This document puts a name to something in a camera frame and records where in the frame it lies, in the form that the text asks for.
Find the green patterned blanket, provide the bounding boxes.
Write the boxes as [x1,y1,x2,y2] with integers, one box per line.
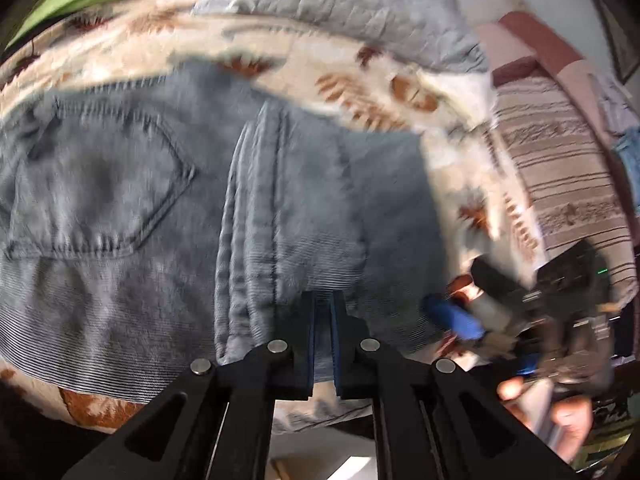
[4,0,128,52]

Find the pink sofa back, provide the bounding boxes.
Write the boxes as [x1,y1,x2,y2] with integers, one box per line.
[472,9,603,111]

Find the grey quilted pillow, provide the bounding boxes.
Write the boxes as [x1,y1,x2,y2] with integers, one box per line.
[192,0,492,74]

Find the grey denim pants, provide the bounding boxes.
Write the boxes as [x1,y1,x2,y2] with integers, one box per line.
[0,59,451,436]

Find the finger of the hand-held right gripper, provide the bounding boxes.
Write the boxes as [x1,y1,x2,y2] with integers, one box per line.
[469,257,533,308]
[422,294,489,345]

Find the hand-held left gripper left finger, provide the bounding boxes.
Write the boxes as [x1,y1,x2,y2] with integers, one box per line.
[60,292,317,480]

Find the pale hanging clothes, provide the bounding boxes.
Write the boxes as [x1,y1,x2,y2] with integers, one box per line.
[589,72,640,171]

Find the striped beige blanket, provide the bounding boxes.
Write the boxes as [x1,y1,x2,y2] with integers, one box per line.
[482,74,640,306]

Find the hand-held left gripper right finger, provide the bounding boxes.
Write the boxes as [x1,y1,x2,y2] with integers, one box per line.
[330,292,577,480]

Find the person's right hand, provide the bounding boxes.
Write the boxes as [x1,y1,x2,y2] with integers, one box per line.
[496,375,597,463]

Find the leaf print blanket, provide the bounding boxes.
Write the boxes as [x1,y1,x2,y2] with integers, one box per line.
[0,0,543,435]

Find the white cloth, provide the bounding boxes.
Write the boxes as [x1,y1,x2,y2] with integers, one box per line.
[425,66,501,128]

